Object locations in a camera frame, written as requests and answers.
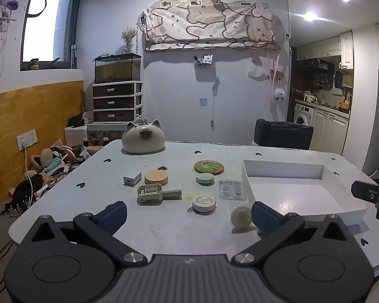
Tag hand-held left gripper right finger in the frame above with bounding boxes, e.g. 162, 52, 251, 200
232, 201, 360, 267

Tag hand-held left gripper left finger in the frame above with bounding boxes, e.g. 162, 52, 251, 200
19, 201, 147, 267

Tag white rectangular tray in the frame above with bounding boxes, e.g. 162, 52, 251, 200
242, 159, 368, 226

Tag silver power adapter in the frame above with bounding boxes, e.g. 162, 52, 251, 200
123, 171, 142, 186

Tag clear plastic case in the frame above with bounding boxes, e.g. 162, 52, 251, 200
218, 179, 247, 201

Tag round tan wooden box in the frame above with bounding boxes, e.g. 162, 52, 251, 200
144, 170, 169, 186

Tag mint green round case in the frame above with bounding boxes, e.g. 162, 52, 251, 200
195, 173, 215, 186

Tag round green clover coaster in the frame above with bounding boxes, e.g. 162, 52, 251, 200
194, 160, 225, 175

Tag white lower kitchen cabinets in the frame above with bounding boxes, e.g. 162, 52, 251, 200
313, 106, 349, 155

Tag white kitchen cabinets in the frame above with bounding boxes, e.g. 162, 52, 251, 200
296, 32, 354, 70
313, 106, 349, 155

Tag grey refrigerator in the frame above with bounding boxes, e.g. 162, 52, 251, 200
362, 69, 379, 174

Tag pile of toys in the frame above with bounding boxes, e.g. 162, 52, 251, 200
22, 145, 92, 184

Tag cat-shaped ceramic ornament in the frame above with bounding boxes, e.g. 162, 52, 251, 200
122, 119, 165, 155

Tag dark fabric chair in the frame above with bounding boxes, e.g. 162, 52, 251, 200
253, 118, 314, 151

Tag white storage box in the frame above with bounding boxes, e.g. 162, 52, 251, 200
64, 125, 88, 146

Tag white washing machine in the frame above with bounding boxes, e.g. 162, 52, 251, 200
294, 103, 315, 126

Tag white drawer cabinet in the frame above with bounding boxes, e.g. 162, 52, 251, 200
92, 81, 143, 123

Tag white hanging bag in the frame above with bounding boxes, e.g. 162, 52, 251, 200
248, 63, 269, 79

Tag white upper kitchen cabinets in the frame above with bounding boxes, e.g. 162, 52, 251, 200
296, 32, 354, 70

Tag glass fish tank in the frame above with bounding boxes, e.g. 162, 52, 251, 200
94, 54, 143, 84

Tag vase with dried flowers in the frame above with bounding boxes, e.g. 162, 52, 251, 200
122, 27, 138, 54

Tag printed cartoon cloth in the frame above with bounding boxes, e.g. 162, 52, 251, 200
144, 0, 277, 52

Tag window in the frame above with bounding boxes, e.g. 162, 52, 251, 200
20, 0, 81, 71

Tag white wall power outlet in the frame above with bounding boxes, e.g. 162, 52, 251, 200
16, 129, 38, 150

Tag wall-mounted pouch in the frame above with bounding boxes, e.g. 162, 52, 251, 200
193, 54, 214, 67

